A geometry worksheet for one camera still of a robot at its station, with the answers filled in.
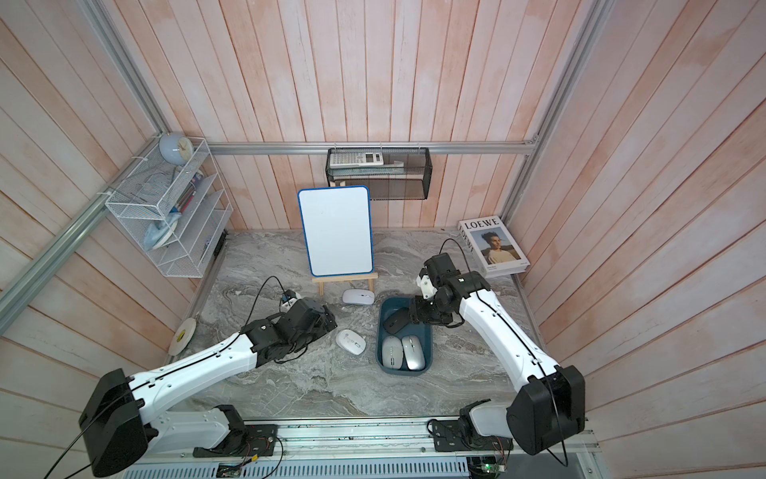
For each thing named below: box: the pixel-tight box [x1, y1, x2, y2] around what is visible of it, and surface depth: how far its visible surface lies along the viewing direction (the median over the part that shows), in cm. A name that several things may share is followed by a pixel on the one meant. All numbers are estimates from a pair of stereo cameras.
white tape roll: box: [168, 317, 197, 357], surface depth 94 cm
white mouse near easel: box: [342, 288, 376, 306], surface depth 101 cm
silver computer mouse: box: [400, 335, 426, 371], surface depth 89 cm
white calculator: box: [329, 151, 384, 168], surface depth 92 cm
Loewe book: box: [457, 215, 531, 279], surface depth 113 cm
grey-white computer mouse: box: [382, 335, 404, 370], surface depth 87 cm
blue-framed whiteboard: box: [297, 185, 375, 278], surface depth 91 cm
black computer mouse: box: [383, 307, 410, 335], surface depth 95 cm
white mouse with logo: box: [336, 329, 368, 356], surface depth 90 cm
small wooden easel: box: [311, 272, 380, 297], surface depth 99 cm
